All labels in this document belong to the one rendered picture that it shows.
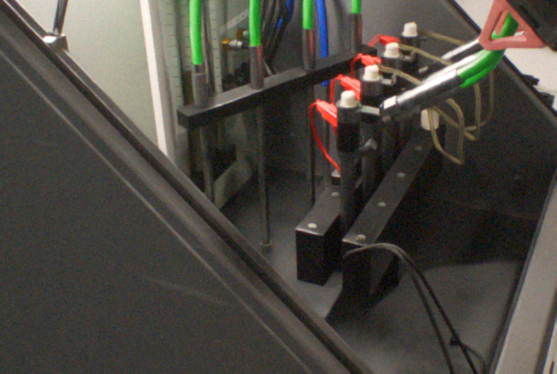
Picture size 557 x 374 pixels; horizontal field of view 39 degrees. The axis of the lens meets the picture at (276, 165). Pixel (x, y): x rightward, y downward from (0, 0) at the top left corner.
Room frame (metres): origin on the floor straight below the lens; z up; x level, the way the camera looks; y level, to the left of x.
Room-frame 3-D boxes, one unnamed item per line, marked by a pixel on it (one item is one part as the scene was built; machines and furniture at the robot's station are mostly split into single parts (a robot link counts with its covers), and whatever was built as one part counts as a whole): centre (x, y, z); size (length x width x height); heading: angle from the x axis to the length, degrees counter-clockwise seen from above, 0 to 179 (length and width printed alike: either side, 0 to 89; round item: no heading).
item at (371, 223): (0.92, -0.14, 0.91); 0.34 x 0.10 x 0.15; 153
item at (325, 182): (1.12, -0.08, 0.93); 0.02 x 0.02 x 0.19; 63
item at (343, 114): (0.81, -0.10, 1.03); 0.05 x 0.03 x 0.21; 63
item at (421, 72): (1.03, -0.20, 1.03); 0.05 x 0.03 x 0.21; 63
